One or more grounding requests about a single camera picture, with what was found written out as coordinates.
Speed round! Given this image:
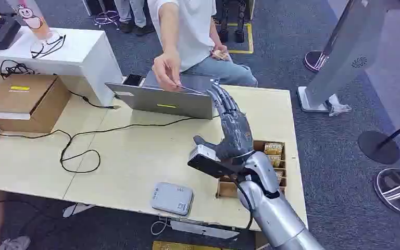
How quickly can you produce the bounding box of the standing person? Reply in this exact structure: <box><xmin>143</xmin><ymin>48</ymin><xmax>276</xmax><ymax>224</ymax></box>
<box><xmin>112</xmin><ymin>0</ymin><xmax>156</xmax><ymax>38</ymax></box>

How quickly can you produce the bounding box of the person's hand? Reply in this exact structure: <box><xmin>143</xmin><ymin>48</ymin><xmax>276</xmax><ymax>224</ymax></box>
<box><xmin>151</xmin><ymin>52</ymin><xmax>183</xmax><ymax>93</ymax></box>
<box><xmin>211</xmin><ymin>43</ymin><xmax>230</xmax><ymax>62</ymax></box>

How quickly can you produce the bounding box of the black stanchion base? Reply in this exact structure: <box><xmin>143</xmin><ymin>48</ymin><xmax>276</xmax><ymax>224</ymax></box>
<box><xmin>357</xmin><ymin>130</ymin><xmax>400</xmax><ymax>165</ymax></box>

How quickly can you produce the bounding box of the silver standing kiosk panel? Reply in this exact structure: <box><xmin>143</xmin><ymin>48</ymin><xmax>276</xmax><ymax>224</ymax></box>
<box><xmin>296</xmin><ymin>0</ymin><xmax>400</xmax><ymax>114</ymax></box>

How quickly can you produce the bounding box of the yellow floor tape square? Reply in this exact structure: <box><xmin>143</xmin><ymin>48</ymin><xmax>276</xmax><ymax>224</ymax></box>
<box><xmin>216</xmin><ymin>22</ymin><xmax>255</xmax><ymax>55</ymax></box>

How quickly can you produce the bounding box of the white desk foot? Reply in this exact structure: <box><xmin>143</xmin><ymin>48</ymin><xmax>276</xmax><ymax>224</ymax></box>
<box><xmin>62</xmin><ymin>202</ymin><xmax>96</xmax><ymax>219</ymax></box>

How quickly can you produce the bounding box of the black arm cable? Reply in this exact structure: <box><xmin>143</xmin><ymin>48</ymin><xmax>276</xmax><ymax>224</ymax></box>
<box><xmin>232</xmin><ymin>175</ymin><xmax>256</xmax><ymax>232</ymax></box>

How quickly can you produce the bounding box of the grey laptop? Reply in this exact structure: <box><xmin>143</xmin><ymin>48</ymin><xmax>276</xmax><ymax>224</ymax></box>
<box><xmin>105</xmin><ymin>73</ymin><xmax>219</xmax><ymax>121</ymax></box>

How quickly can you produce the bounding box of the long black desk cable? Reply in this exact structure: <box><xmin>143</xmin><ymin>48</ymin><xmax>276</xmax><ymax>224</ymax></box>
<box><xmin>0</xmin><ymin>116</ymin><xmax>195</xmax><ymax>174</ymax></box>

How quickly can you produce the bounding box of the black phone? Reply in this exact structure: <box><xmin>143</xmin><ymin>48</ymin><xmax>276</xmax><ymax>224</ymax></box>
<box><xmin>122</xmin><ymin>73</ymin><xmax>144</xmax><ymax>87</ymax></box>

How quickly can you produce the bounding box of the cardboard box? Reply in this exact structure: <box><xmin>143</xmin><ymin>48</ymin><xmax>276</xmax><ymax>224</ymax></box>
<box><xmin>0</xmin><ymin>74</ymin><xmax>72</xmax><ymax>134</ymax></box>

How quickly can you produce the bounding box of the person's right hand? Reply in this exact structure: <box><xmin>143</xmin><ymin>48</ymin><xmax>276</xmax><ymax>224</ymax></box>
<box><xmin>151</xmin><ymin>52</ymin><xmax>183</xmax><ymax>93</ymax></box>

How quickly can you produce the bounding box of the grey flat card reader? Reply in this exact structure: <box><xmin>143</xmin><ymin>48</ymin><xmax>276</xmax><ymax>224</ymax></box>
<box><xmin>151</xmin><ymin>182</ymin><xmax>195</xmax><ymax>217</ymax></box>

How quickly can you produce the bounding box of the seated person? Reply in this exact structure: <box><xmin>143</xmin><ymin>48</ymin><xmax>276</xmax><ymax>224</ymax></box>
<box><xmin>144</xmin><ymin>0</ymin><xmax>259</xmax><ymax>93</ymax></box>

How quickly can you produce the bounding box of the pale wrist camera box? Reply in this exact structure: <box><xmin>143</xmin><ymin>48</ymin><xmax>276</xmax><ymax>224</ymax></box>
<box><xmin>187</xmin><ymin>144</ymin><xmax>244</xmax><ymax>179</ymax></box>

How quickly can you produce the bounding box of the black cable bundle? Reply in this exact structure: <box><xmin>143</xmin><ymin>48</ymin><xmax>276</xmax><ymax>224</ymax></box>
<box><xmin>0</xmin><ymin>59</ymin><xmax>36</xmax><ymax>80</ymax></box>

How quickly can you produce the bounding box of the white crumpled wrap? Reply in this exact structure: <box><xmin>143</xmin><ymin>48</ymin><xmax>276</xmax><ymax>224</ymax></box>
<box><xmin>328</xmin><ymin>94</ymin><xmax>353</xmax><ymax>117</ymax></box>

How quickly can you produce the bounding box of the clear cartoon sign stand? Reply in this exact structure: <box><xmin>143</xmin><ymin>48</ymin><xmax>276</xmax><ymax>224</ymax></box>
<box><xmin>4</xmin><ymin>0</ymin><xmax>65</xmax><ymax>47</ymax></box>

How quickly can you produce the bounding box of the black looped cable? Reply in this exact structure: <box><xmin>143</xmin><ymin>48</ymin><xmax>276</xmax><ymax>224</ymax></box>
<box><xmin>30</xmin><ymin>33</ymin><xmax>67</xmax><ymax>60</ymax></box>

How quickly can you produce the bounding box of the person's left hand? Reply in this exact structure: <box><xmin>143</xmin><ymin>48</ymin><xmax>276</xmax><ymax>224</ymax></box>
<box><xmin>211</xmin><ymin>43</ymin><xmax>230</xmax><ymax>62</ymax></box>

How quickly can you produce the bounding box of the thin card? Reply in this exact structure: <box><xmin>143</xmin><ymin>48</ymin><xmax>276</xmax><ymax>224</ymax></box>
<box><xmin>175</xmin><ymin>83</ymin><xmax>206</xmax><ymax>96</ymax></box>

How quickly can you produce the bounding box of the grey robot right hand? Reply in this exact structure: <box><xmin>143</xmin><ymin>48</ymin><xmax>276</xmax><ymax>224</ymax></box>
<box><xmin>192</xmin><ymin>83</ymin><xmax>255</xmax><ymax>161</ymax></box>

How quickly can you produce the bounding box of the large chrome stanchion base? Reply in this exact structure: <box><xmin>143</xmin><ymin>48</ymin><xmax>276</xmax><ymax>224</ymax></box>
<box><xmin>373</xmin><ymin>167</ymin><xmax>400</xmax><ymax>217</ymax></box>

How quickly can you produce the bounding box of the black laptop charging cable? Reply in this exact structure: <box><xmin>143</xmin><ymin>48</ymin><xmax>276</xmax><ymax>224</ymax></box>
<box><xmin>68</xmin><ymin>90</ymin><xmax>121</xmax><ymax>110</ymax></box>

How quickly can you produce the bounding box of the wire chair base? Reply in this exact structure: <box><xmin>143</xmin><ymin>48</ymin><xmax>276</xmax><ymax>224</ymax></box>
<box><xmin>93</xmin><ymin>9</ymin><xmax>121</xmax><ymax>27</ymax></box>

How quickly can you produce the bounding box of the black background robot leg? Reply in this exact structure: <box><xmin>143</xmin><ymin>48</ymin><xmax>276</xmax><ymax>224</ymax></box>
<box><xmin>233</xmin><ymin>0</ymin><xmax>248</xmax><ymax>44</ymax></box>
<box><xmin>218</xmin><ymin>0</ymin><xmax>231</xmax><ymax>44</ymax></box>

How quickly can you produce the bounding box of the grey desk frame bracket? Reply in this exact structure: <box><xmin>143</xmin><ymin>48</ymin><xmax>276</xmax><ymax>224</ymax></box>
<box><xmin>169</xmin><ymin>219</ymin><xmax>241</xmax><ymax>240</ymax></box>

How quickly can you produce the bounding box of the white cabinet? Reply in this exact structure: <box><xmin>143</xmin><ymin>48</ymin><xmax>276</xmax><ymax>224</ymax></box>
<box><xmin>0</xmin><ymin>27</ymin><xmax>124</xmax><ymax>107</ymax></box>

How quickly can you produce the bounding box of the wooden card box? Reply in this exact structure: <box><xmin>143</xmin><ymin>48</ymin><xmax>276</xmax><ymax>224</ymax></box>
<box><xmin>216</xmin><ymin>139</ymin><xmax>288</xmax><ymax>199</ymax></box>

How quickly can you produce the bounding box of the white thin cable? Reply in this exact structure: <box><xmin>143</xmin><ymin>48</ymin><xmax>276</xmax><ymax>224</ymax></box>
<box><xmin>150</xmin><ymin>216</ymin><xmax>170</xmax><ymax>236</ymax></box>

